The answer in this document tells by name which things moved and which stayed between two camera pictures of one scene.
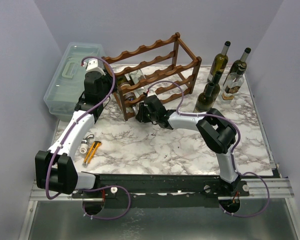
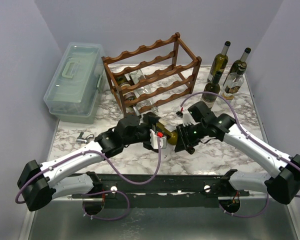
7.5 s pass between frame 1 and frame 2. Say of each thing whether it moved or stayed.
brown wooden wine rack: stayed
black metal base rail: stayed
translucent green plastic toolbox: stayed
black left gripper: moved
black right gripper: moved
